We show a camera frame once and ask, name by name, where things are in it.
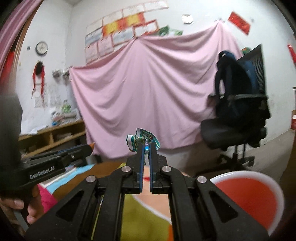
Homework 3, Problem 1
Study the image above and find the red paper wall poster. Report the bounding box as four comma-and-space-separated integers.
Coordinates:
228, 11, 251, 35

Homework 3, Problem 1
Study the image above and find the colourful patchwork blanket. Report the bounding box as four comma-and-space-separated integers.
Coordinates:
39, 162, 174, 240

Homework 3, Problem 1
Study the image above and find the cardboard box on floor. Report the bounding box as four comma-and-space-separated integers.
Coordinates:
290, 110, 296, 131

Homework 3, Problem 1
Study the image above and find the person's left hand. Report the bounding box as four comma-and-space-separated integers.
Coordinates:
1, 185, 45, 225

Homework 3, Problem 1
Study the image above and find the black office chair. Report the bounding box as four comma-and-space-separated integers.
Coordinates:
196, 45, 271, 175

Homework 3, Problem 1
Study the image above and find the green snack wrapper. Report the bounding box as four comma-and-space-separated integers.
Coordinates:
126, 128, 161, 152

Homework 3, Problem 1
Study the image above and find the wooden shelf unit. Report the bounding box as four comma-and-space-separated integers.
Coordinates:
18, 120, 85, 158

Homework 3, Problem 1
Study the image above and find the red hanging decoration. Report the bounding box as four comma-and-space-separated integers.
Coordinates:
287, 44, 296, 64

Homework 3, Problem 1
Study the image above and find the pink hanging sheet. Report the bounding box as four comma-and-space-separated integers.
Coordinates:
70, 23, 242, 159

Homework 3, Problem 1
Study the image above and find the round wall clock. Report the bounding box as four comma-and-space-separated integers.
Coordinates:
35, 41, 48, 56

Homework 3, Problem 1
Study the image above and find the wall certificates cluster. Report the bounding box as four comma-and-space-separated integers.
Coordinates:
85, 1, 169, 64

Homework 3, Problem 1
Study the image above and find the stack of books on shelf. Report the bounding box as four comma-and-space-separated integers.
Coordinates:
51, 109, 81, 126

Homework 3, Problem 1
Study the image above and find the red black wall ornament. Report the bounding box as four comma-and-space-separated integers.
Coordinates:
32, 61, 45, 100

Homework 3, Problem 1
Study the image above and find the green filled glass jar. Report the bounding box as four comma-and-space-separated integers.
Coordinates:
61, 99, 71, 113

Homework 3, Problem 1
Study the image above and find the blue illustrated book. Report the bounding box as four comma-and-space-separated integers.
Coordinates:
40, 165, 77, 188

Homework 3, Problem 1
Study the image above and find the orange bucket white rim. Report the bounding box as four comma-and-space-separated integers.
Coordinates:
210, 171, 285, 235

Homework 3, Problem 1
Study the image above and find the dark blue backpack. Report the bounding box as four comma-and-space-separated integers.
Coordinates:
215, 51, 259, 118

